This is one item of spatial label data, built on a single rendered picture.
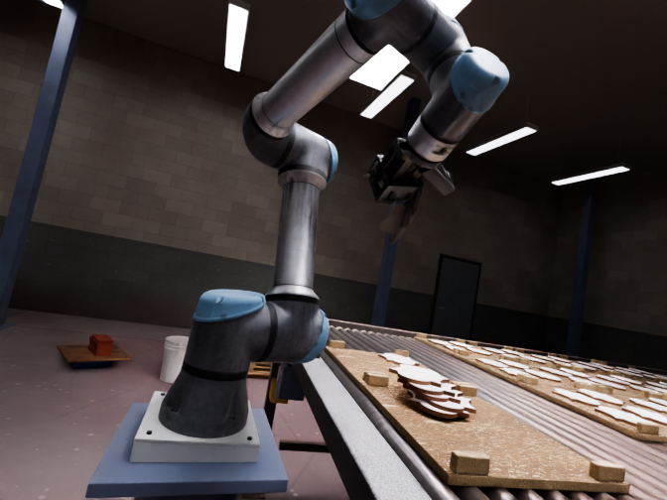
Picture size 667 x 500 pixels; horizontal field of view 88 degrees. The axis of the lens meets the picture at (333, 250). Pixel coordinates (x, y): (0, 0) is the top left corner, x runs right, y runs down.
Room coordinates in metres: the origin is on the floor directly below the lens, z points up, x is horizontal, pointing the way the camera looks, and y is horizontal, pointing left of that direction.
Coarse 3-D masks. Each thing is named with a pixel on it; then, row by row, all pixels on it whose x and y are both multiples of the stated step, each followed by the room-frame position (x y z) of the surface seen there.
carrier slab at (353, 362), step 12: (336, 348) 1.32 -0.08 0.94; (336, 360) 1.15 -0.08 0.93; (348, 360) 1.15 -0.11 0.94; (360, 360) 1.19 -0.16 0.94; (372, 360) 1.22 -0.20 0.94; (384, 360) 1.26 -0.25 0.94; (348, 372) 1.02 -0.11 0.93; (360, 372) 1.03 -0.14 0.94; (384, 372) 1.08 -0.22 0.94; (396, 384) 0.97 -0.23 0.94
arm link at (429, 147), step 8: (416, 128) 0.52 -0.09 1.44; (424, 128) 0.57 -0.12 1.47; (408, 136) 0.54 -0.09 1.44; (416, 136) 0.52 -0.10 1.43; (424, 136) 0.51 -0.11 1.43; (416, 144) 0.53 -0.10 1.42; (424, 144) 0.52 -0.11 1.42; (432, 144) 0.51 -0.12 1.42; (440, 144) 0.51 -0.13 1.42; (448, 144) 0.51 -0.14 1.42; (456, 144) 0.52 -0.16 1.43; (416, 152) 0.54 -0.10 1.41; (424, 152) 0.53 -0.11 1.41; (432, 152) 0.52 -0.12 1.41; (440, 152) 0.53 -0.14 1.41; (448, 152) 0.53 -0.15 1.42; (432, 160) 0.54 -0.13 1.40; (440, 160) 0.54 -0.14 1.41
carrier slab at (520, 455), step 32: (416, 416) 0.75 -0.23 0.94; (480, 416) 0.83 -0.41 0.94; (416, 448) 0.62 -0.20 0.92; (448, 448) 0.62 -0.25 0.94; (480, 448) 0.64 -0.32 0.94; (512, 448) 0.67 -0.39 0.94; (544, 448) 0.69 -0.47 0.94; (448, 480) 0.53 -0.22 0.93; (480, 480) 0.54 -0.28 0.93; (512, 480) 0.55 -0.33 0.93; (544, 480) 0.57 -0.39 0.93; (576, 480) 0.58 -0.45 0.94
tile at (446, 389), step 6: (408, 384) 0.81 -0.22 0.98; (414, 384) 0.80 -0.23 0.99; (444, 384) 0.84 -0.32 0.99; (450, 384) 0.86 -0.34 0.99; (420, 390) 0.78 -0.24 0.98; (426, 390) 0.77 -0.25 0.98; (432, 390) 0.77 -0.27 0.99; (438, 390) 0.78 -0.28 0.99; (444, 390) 0.79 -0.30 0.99; (450, 390) 0.80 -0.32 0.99; (450, 396) 0.79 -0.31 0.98
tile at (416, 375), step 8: (392, 368) 0.87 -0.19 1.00; (400, 368) 0.88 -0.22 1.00; (408, 368) 0.90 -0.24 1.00; (416, 368) 0.92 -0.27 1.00; (424, 368) 0.93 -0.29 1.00; (400, 376) 0.82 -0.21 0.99; (408, 376) 0.81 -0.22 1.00; (416, 376) 0.83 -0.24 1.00; (424, 376) 0.84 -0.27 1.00; (432, 376) 0.86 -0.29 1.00; (440, 376) 0.87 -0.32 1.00; (424, 384) 0.80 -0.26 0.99; (432, 384) 0.81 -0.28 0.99; (440, 384) 0.80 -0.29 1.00
